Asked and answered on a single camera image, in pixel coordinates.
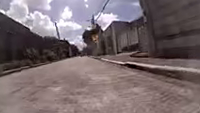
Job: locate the grey block building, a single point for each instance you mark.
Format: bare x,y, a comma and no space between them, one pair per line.
123,36

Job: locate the long dark wall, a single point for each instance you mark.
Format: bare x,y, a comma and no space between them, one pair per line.
10,41

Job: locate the dark tree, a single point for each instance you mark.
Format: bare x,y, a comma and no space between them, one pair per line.
91,38

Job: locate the low kerb strip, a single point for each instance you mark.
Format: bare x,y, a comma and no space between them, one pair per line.
22,68

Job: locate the pale concrete kerb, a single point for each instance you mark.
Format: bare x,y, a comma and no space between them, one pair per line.
155,68

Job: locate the leaning utility pole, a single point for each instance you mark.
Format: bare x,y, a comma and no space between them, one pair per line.
57,30

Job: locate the large grey concrete building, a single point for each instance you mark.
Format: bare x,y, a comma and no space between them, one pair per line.
179,21

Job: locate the grey concrete road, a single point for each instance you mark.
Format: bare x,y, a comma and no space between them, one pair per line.
80,87

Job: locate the row of bushes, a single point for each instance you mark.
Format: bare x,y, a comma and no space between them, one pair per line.
34,56

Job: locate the grey raised pavement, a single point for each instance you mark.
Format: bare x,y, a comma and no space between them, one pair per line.
168,61

